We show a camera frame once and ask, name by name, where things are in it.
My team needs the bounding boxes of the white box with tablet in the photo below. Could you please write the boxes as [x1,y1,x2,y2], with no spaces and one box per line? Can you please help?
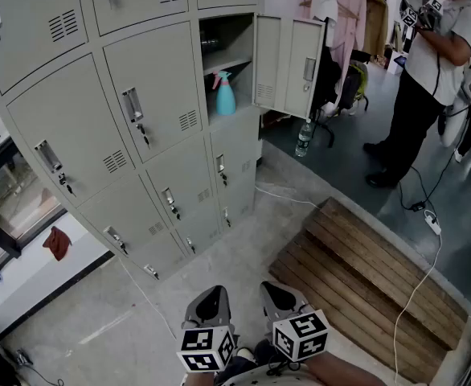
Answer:
[386,50,410,75]

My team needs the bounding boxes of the clear plastic water bottle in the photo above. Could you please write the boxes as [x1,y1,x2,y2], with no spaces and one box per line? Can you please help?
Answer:
[294,118,315,158]

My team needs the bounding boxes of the teal spray bottle pink nozzle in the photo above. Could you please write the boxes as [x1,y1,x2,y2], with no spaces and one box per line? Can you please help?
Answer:
[211,69,237,117]

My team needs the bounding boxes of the white power strip cable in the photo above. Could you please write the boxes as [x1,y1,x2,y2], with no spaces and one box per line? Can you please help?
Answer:
[393,231,444,385]

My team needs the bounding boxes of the black clothes rack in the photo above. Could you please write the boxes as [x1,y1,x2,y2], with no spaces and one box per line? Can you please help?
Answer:
[311,106,371,149]

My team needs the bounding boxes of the locker door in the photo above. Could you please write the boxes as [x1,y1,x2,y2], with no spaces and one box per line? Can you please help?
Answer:
[252,13,327,121]

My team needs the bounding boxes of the thin black cable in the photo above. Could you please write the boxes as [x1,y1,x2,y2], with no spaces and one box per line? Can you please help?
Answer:
[16,348,64,386]

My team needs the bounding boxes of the white power strip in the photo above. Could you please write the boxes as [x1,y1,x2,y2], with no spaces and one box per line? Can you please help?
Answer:
[423,210,442,235]

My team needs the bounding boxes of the white hanging garment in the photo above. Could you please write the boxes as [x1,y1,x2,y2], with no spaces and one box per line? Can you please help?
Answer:
[310,0,339,48]

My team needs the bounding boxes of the wooden plank platform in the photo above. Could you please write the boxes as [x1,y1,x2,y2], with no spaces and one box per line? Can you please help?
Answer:
[268,197,470,384]

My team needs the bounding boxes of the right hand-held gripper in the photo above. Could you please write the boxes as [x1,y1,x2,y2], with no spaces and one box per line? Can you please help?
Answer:
[260,281,330,363]

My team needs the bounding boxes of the black backpack yellow-green trim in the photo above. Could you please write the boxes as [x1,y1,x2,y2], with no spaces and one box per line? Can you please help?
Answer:
[338,61,370,114]

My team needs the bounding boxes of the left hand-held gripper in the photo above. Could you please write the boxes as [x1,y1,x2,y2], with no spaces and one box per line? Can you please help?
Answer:
[175,285,239,374]

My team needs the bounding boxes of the red cloth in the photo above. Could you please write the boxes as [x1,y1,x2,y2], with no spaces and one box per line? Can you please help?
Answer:
[42,226,73,262]

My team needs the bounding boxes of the black floor cable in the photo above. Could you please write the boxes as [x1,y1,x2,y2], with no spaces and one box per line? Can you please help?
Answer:
[398,142,461,212]

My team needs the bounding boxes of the white floor cable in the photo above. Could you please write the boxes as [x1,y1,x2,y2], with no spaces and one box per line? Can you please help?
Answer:
[254,183,322,209]

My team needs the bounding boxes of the pink hanging garment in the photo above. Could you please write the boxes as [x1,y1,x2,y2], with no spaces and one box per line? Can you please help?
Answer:
[299,0,368,96]

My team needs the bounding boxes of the black window frame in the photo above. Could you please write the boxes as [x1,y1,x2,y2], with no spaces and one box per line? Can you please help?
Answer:
[0,134,68,293]

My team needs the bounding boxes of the person's legs and shoes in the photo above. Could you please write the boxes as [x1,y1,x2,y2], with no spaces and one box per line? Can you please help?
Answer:
[215,338,279,380]

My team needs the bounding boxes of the grey metal locker cabinet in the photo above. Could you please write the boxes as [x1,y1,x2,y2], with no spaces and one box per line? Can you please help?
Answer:
[0,0,267,281]

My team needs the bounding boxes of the black hanging garment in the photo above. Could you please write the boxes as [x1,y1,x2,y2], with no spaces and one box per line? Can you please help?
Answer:
[310,46,343,114]

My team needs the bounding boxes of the person's dotted white shirt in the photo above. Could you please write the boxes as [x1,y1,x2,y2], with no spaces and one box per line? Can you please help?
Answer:
[219,362,313,386]

